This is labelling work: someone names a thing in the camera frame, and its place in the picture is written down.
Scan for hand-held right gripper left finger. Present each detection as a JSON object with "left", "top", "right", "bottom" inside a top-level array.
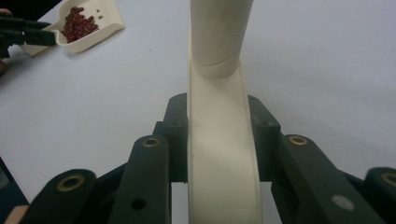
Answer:
[{"left": 153, "top": 92, "right": 190, "bottom": 185}]

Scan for cream brush with red cap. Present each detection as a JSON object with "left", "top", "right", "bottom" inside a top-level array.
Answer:
[{"left": 186, "top": 0, "right": 265, "bottom": 224}]

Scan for white board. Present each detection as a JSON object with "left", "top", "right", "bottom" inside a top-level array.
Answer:
[{"left": 0, "top": 0, "right": 396, "bottom": 224}]

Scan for pile of red beans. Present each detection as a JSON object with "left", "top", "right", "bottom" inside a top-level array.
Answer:
[{"left": 60, "top": 6, "right": 106, "bottom": 44}]

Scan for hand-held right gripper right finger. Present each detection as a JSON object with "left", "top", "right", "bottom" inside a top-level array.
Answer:
[{"left": 247, "top": 93, "right": 284, "bottom": 185}]

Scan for cream plastic dustpan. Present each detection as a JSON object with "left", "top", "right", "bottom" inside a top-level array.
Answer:
[{"left": 20, "top": 0, "right": 126, "bottom": 58}]

